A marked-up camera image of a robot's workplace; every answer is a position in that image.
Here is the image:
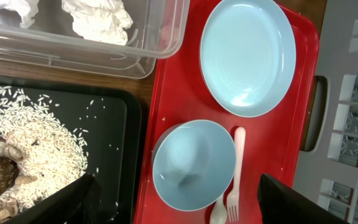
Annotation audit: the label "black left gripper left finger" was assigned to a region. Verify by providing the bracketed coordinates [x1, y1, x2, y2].
[6, 174, 101, 224]

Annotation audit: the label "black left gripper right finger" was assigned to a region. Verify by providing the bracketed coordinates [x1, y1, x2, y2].
[257, 174, 348, 224]

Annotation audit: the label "rice and food scraps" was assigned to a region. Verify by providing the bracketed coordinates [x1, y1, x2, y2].
[0, 85, 88, 223]

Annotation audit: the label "light blue bowl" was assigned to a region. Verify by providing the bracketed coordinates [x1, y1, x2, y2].
[152, 119, 236, 212]

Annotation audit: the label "white napkin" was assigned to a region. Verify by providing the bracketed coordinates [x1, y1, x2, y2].
[62, 0, 133, 45]

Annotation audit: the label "grey dishwasher rack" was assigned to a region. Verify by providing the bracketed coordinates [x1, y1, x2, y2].
[293, 0, 358, 223]

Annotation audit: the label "black food waste tray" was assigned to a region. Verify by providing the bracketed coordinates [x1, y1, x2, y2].
[0, 75, 142, 223]

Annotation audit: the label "clear plastic waste bin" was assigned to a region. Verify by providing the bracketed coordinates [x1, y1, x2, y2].
[0, 0, 190, 79]

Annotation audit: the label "white plastic fork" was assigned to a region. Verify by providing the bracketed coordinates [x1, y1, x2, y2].
[226, 127, 246, 222]

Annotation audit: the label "red serving tray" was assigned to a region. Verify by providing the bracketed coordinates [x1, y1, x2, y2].
[134, 1, 319, 223]

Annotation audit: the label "white plastic spoon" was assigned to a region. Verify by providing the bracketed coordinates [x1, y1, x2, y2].
[209, 194, 227, 224]

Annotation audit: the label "light blue plate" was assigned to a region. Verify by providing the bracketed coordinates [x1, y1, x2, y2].
[200, 0, 296, 118]

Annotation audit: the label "crumpled white tissue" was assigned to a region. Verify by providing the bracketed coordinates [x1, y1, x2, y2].
[0, 0, 39, 29]

